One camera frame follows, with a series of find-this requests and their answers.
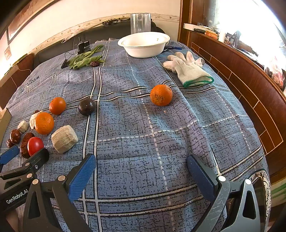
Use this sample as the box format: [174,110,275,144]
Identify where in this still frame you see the white bowl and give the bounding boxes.
[117,32,171,58]

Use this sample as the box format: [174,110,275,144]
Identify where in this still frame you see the large wrinkled red date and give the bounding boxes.
[20,133,35,159]

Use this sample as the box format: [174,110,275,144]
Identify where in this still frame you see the white knit glove green cuff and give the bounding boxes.
[167,51,214,88]

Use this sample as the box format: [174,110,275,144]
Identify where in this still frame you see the cardboard box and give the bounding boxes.
[0,108,13,143]

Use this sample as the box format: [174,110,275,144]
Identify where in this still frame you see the blue plaid bed sheet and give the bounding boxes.
[0,40,272,232]

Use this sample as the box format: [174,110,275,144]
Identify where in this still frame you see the small white cut chunk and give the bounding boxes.
[18,120,29,133]

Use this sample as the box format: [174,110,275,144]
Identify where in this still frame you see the medium white cut chunk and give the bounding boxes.
[29,113,42,130]

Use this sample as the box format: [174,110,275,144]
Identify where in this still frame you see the green leaves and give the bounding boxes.
[67,45,105,70]

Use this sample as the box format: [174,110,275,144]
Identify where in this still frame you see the framed wall picture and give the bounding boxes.
[6,0,56,46]

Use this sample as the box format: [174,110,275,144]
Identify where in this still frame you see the small orange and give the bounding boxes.
[49,97,67,115]

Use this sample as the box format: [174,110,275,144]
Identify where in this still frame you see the brown armchair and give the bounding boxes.
[0,54,35,110]

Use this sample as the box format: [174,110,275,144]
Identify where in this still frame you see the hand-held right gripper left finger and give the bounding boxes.
[22,153,97,232]

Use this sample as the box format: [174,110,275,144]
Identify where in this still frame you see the dark purple passion fruit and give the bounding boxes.
[78,98,96,116]

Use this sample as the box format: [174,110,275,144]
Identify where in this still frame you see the large orange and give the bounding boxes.
[150,84,173,107]

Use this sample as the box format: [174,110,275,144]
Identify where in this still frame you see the clear plastic container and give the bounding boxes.
[130,13,152,34]

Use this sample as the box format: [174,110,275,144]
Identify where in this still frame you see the red tomato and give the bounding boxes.
[27,137,45,157]

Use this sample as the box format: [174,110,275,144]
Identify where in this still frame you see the wooden door frame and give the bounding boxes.
[177,0,215,43]

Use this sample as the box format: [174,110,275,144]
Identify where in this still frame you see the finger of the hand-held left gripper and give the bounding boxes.
[0,145,20,167]
[0,148,50,186]

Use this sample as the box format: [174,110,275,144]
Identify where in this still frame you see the wooden bed headboard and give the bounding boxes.
[179,29,286,185]

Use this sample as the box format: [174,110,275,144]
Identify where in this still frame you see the medium orange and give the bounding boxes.
[34,112,55,135]

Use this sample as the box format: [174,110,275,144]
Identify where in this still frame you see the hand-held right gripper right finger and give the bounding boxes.
[187,154,272,232]

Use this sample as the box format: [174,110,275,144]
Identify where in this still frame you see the large white cut chunk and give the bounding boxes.
[51,125,78,154]

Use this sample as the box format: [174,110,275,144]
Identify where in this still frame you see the glossy red date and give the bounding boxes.
[10,129,21,144]

